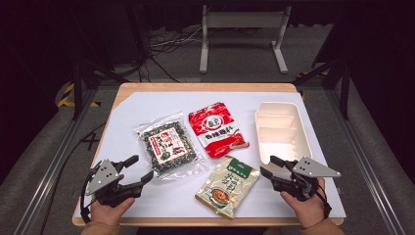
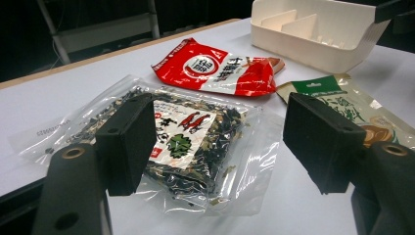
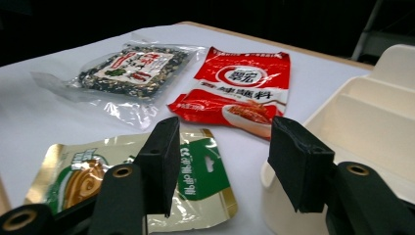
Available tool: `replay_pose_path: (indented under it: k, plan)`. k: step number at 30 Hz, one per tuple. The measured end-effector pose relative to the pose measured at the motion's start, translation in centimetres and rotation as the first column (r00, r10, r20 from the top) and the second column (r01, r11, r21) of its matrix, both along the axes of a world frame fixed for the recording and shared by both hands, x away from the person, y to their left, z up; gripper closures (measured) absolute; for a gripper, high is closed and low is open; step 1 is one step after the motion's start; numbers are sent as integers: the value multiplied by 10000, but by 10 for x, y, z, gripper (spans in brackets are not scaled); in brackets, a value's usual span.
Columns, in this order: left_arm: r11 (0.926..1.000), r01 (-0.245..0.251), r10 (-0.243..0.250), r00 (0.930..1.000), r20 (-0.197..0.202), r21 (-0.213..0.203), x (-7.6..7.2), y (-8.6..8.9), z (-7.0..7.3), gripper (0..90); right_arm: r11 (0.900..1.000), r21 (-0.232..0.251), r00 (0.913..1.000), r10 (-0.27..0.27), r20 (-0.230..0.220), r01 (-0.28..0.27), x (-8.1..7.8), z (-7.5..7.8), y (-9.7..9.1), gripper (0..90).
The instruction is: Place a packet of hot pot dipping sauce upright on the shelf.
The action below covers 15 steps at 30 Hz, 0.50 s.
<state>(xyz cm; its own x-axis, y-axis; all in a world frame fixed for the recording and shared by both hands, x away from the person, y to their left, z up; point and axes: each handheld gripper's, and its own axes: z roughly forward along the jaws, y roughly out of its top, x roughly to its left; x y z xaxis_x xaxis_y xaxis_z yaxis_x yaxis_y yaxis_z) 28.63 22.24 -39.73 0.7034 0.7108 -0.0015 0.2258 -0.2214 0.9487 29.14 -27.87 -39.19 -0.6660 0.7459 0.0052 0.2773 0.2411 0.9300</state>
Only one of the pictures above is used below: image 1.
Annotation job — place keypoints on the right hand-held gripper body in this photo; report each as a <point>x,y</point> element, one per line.
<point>305,182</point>

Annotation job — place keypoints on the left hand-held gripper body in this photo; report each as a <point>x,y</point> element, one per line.
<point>103,176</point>

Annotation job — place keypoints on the white compartment tray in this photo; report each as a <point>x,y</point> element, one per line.
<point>280,133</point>

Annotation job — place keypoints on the beige packet with green label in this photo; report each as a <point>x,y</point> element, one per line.
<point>228,187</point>

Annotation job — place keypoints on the red seasoning packet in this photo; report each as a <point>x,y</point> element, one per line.
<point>217,129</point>

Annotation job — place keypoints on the person's right hand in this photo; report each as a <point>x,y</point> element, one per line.
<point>308,210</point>

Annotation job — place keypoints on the person's left hand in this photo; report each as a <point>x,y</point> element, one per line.
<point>109,212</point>

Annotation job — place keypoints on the clear dried vegetable packet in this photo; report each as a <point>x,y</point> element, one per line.
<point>169,147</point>

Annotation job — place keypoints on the white table mat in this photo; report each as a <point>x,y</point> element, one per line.
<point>225,101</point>

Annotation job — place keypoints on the yellow black hazard tape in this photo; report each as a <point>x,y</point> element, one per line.
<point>65,98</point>

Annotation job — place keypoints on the white metal stand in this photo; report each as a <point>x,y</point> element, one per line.
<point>243,19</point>

